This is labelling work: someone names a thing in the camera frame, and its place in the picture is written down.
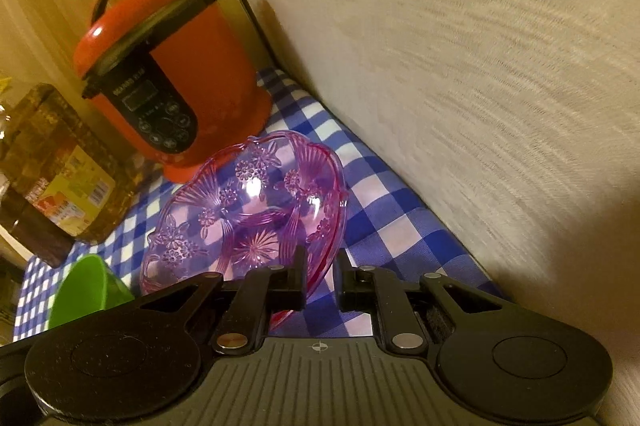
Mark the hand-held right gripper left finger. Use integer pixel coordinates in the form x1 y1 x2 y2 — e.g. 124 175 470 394
134 246 308 354

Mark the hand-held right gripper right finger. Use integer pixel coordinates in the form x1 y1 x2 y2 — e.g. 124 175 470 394
336 250 507 352

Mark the pink cut-glass bowl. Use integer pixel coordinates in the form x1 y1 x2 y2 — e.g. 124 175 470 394
140 130 349 333

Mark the green rimmed steel bowl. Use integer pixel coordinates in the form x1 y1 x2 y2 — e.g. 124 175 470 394
47 255 136 332

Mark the blue white checkered tablecloth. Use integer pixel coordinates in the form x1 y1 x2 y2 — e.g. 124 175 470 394
12 67 501 343

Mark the red electric pressure cooker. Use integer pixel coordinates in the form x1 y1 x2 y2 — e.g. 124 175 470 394
72 0 274 183

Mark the cooking oil bottle yellow label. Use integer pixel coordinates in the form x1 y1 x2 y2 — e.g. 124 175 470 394
0 82 138 268

